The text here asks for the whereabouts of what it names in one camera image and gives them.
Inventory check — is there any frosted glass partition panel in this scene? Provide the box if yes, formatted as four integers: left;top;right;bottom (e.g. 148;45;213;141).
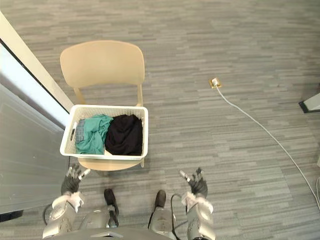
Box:
0;37;71;216

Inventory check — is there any robot right leg and foot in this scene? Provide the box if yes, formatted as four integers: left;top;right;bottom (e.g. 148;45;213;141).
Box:
147;189;177;240

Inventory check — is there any white power cable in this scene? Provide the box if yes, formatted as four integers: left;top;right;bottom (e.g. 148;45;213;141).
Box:
215;83;320;211

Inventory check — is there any white plastic laundry basket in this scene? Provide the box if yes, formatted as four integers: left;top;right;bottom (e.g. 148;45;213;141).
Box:
59;104;149;161

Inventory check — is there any black garment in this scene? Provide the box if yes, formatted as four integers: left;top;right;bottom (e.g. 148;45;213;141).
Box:
104;114;144;157

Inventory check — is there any robot leg and foot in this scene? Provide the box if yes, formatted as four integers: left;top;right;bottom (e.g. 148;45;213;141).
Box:
79;188;121;230
147;189;177;240

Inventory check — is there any green garment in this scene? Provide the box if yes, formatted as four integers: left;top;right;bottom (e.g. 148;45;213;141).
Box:
74;113;114;155

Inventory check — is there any silver robot torso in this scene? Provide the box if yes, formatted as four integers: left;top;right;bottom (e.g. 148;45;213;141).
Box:
48;226;173;240

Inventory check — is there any brass floor power socket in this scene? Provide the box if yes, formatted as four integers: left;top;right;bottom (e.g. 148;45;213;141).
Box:
208;77;223;89

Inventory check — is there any beige wooden chair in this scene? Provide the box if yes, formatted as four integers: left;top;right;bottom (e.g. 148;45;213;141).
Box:
59;39;146;176

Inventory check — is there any white panel with black base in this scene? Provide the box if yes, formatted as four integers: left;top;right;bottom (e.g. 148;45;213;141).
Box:
298;91;320;114

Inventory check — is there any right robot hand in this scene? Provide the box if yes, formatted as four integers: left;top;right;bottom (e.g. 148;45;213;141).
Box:
179;167;209;198

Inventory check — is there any robot left leg and foot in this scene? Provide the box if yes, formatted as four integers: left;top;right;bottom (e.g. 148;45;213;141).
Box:
79;188;121;230

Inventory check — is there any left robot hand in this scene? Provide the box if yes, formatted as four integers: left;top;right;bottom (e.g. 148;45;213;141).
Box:
60;163;91;196

